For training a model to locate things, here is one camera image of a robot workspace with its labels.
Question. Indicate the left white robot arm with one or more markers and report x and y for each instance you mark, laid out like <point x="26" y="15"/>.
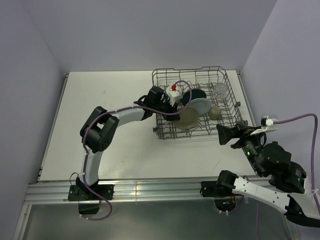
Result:
<point x="98" y="131"/>

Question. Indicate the beige ceramic plate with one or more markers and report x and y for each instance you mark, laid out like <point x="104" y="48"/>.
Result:
<point x="189" y="118"/>

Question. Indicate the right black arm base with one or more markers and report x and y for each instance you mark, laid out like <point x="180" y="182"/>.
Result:
<point x="225" y="202"/>

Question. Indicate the olive ceramic mug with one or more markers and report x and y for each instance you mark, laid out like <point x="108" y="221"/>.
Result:
<point x="214" y="113"/>

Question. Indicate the clear glass tumbler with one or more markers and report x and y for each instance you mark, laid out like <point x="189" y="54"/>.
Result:
<point x="220" y="90"/>

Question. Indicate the aluminium mounting rail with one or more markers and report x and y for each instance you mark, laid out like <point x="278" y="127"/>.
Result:
<point x="124" y="190"/>

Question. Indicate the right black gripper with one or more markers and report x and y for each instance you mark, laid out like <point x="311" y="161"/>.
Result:
<point x="239" y="130"/>

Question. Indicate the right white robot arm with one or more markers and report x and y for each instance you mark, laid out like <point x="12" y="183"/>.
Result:
<point x="293" y="196"/>

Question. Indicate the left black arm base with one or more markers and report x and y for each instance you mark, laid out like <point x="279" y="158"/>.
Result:
<point x="90" y="201"/>

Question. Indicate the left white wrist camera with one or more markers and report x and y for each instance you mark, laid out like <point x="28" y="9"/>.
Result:
<point x="175" y="95"/>

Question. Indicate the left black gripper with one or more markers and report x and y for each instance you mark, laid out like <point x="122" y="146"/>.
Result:
<point x="171" y="109"/>

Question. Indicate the teal ceramic plate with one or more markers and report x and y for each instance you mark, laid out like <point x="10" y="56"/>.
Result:
<point x="195" y="94"/>

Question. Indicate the grey wire dish rack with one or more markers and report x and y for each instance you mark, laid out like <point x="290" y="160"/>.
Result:
<point x="204" y="78"/>

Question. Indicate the teal white ceramic bowl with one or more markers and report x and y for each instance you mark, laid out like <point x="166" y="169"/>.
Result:
<point x="168" y="89"/>

